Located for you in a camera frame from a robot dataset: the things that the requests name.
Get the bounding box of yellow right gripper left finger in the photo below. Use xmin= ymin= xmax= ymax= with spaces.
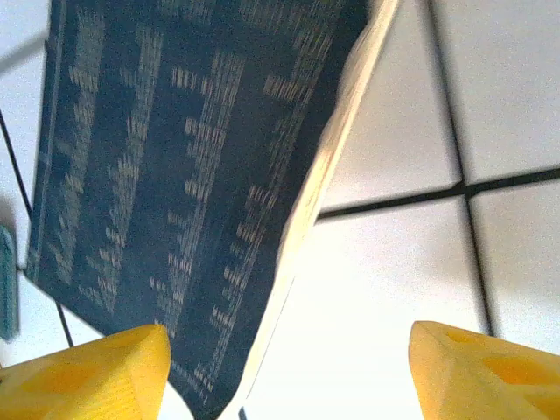
xmin=0 ymin=323 xmax=172 ymax=420

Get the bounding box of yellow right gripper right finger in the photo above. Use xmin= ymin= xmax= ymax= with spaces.
xmin=408 ymin=320 xmax=560 ymax=420

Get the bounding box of teal notebook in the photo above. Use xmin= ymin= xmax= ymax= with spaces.
xmin=0 ymin=225 xmax=21 ymax=342

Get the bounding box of dark blue patterned book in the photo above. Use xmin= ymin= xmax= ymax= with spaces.
xmin=24 ymin=0 xmax=402 ymax=420

